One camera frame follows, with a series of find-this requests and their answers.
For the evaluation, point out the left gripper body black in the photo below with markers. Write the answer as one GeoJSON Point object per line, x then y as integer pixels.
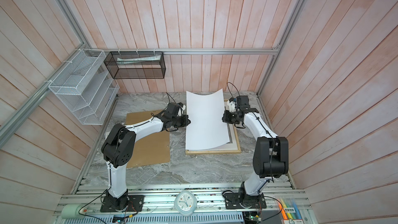
{"type": "Point", "coordinates": [177, 121]}

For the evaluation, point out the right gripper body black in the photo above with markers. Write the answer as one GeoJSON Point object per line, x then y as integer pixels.
{"type": "Point", "coordinates": [231, 117]}

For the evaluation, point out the autumn forest photo print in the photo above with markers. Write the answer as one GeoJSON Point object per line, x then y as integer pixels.
{"type": "Point", "coordinates": [206, 130]}

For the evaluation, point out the brown frame backing board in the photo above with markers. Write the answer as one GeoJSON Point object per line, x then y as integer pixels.
{"type": "Point", "coordinates": [153, 149]}

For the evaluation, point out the light wooden picture frame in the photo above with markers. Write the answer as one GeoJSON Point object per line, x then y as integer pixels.
{"type": "Point", "coordinates": [206, 132]}

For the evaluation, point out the white photo mat board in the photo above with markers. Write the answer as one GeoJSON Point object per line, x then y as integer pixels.
{"type": "Point", "coordinates": [232, 147]}

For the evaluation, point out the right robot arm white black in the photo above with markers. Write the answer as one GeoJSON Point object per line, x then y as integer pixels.
{"type": "Point", "coordinates": [271, 155]}

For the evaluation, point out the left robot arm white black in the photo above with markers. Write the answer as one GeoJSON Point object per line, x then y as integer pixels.
{"type": "Point", "coordinates": [119, 145]}

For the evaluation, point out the paper in black basket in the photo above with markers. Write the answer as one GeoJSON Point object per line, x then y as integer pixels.
{"type": "Point", "coordinates": [151, 60]}

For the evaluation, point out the white round timer clock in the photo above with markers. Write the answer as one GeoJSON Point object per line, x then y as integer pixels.
{"type": "Point", "coordinates": [185, 203]}

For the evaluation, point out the coloured markers tray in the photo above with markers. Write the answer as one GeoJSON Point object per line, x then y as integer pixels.
{"type": "Point", "coordinates": [290, 212]}

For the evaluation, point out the pale green emergency button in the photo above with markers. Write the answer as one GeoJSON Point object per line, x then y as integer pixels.
{"type": "Point", "coordinates": [73, 211]}

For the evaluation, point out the black wire mesh basket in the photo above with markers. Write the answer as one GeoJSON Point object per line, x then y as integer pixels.
{"type": "Point", "coordinates": [135, 72]}

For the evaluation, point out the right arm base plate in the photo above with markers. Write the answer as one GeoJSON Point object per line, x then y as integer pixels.
{"type": "Point", "coordinates": [237, 201]}

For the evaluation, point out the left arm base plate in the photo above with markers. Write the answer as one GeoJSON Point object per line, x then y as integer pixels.
{"type": "Point", "coordinates": [129, 203]}

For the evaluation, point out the white wire mesh shelf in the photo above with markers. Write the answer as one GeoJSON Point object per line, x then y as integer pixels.
{"type": "Point", "coordinates": [85, 90]}

